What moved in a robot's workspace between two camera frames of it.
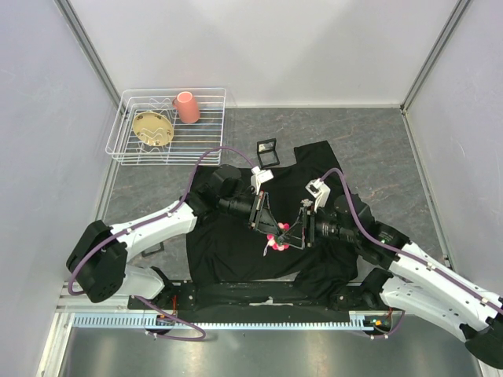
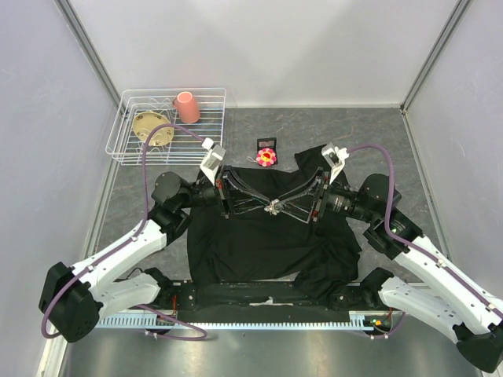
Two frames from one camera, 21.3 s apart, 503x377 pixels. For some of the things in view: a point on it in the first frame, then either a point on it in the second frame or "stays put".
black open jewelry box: [266, 150] stays put
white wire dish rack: [167, 126] stays put
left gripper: [267, 224] → [226, 178]
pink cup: [188, 110] stays put
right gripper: [300, 243] → [300, 203]
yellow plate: [154, 128] stays put
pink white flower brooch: [273, 242] → [266, 157]
